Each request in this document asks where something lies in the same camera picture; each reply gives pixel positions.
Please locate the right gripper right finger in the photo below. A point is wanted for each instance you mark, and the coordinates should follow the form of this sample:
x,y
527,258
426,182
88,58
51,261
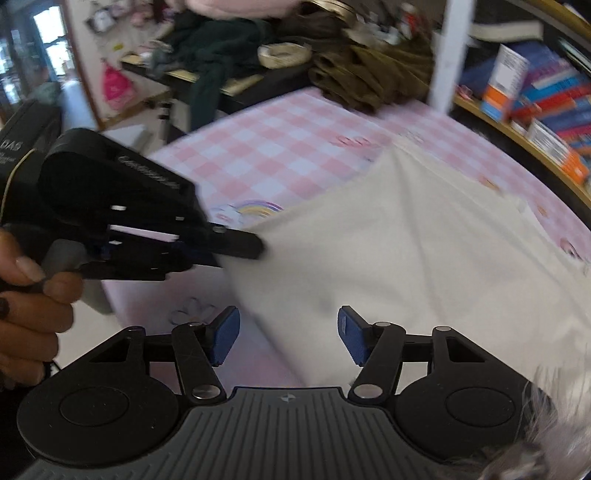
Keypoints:
x,y
378,350

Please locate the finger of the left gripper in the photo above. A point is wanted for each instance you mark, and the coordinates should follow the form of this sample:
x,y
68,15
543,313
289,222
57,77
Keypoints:
x,y
235,243

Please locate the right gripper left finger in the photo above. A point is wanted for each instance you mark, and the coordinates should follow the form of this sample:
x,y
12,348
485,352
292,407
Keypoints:
x,y
198,349

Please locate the cream t-shirt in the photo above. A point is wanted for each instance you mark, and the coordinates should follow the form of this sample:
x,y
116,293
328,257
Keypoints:
x,y
416,243

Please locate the person left hand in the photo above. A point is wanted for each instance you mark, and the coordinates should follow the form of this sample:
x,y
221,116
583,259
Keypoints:
x,y
34,311

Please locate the pink checkered table mat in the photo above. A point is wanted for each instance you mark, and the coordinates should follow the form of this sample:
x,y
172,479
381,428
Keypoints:
x,y
275,156

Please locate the brown velvet cloth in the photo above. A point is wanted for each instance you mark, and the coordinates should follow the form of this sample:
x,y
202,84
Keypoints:
x,y
365,79

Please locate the brass bowl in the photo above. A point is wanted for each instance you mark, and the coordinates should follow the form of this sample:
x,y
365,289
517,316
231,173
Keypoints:
x,y
340,8

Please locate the flat white orange box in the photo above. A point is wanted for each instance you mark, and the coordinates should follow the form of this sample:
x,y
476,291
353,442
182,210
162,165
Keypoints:
x,y
565,157

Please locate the tall white orange box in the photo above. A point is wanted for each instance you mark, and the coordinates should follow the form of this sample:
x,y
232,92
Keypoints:
x,y
505,84

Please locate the row of colourful books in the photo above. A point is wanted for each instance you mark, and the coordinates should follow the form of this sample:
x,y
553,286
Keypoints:
x,y
556,92

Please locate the white wooden bookshelf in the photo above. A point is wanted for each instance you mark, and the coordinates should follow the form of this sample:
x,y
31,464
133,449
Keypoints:
x,y
564,26

